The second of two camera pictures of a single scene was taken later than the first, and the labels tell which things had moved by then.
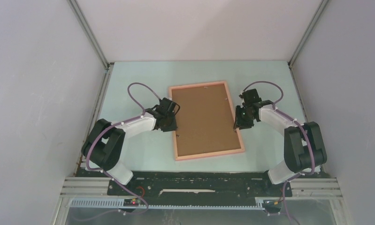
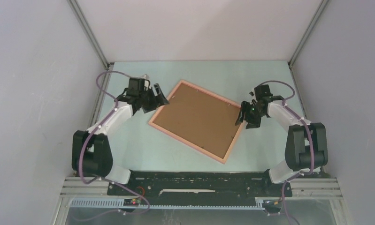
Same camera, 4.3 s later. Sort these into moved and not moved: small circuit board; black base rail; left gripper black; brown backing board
Moved: left gripper black; brown backing board
Not moved: black base rail; small circuit board
